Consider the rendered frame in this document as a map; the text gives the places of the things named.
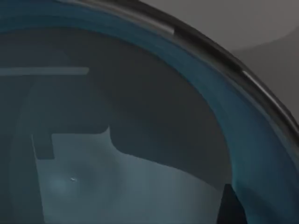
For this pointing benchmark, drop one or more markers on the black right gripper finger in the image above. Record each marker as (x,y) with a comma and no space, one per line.
(230,207)

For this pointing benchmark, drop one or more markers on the blue bowl with dark rim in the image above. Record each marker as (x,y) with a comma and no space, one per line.
(144,98)

